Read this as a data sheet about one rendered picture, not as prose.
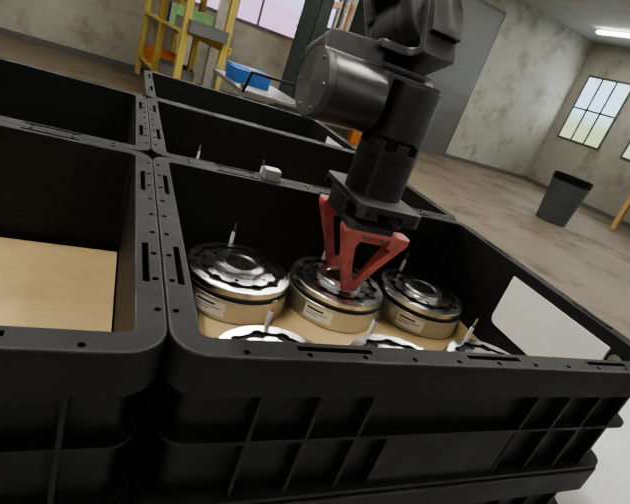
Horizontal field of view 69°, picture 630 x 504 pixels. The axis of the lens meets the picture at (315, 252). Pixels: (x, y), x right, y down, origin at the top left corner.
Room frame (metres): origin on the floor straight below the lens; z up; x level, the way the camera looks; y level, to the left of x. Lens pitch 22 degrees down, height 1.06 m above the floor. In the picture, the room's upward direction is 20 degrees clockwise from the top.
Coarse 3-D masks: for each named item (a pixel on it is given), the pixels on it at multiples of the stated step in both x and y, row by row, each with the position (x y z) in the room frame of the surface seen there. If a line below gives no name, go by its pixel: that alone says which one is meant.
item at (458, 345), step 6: (450, 342) 0.39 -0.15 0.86; (456, 342) 0.40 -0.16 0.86; (462, 342) 0.40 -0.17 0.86; (468, 342) 0.41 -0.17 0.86; (474, 342) 0.41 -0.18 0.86; (480, 342) 0.41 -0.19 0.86; (450, 348) 0.38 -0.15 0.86; (456, 348) 0.39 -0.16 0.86; (462, 348) 0.39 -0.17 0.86; (468, 348) 0.39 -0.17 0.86; (474, 348) 0.40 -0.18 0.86; (480, 348) 0.40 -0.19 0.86; (486, 348) 0.41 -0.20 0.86; (492, 348) 0.41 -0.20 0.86; (498, 348) 0.42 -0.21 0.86; (510, 354) 0.41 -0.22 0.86
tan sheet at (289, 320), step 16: (288, 304) 0.41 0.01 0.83; (208, 320) 0.34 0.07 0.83; (272, 320) 0.37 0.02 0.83; (288, 320) 0.38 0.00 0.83; (304, 320) 0.39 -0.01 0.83; (384, 320) 0.45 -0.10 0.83; (208, 336) 0.32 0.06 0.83; (304, 336) 0.37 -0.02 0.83; (320, 336) 0.38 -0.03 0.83; (336, 336) 0.38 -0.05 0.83; (352, 336) 0.40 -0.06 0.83; (400, 336) 0.43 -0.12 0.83; (416, 336) 0.44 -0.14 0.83; (464, 336) 0.48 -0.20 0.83
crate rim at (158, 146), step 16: (192, 112) 0.71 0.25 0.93; (160, 128) 0.53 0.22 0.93; (256, 128) 0.76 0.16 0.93; (160, 144) 0.46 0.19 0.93; (320, 144) 0.81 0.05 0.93; (192, 160) 0.45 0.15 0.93; (256, 176) 0.47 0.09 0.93; (416, 192) 0.69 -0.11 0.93; (416, 208) 0.59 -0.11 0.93; (432, 208) 0.65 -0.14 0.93
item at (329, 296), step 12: (300, 264) 0.45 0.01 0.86; (312, 264) 0.46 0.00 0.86; (324, 264) 0.47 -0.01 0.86; (300, 276) 0.42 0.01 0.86; (312, 276) 0.43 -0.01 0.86; (312, 288) 0.40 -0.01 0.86; (324, 288) 0.41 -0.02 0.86; (360, 288) 0.44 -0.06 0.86; (372, 288) 0.46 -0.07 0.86; (324, 300) 0.39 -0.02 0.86; (336, 300) 0.39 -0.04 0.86; (348, 300) 0.40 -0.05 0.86; (360, 300) 0.42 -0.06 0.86; (372, 300) 0.42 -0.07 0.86
